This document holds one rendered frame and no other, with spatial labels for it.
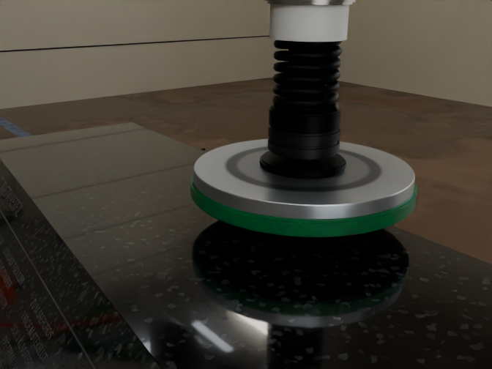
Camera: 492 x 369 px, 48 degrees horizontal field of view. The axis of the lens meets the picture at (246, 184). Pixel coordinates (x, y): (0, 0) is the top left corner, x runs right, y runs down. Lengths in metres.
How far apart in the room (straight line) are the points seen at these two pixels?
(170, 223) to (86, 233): 0.08
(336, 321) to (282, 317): 0.04
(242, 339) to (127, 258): 0.15
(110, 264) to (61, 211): 0.14
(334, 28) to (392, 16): 5.80
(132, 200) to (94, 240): 0.10
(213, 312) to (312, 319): 0.07
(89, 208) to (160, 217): 0.08
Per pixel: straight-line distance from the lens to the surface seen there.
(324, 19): 0.49
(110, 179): 0.70
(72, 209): 0.61
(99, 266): 0.49
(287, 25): 0.50
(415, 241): 0.54
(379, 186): 0.50
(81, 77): 5.64
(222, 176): 0.51
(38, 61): 5.48
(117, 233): 0.55
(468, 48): 5.82
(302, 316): 0.41
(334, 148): 0.53
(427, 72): 6.07
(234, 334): 0.39
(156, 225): 0.55
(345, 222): 0.46
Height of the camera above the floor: 1.02
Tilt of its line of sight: 19 degrees down
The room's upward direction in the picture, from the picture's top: 1 degrees clockwise
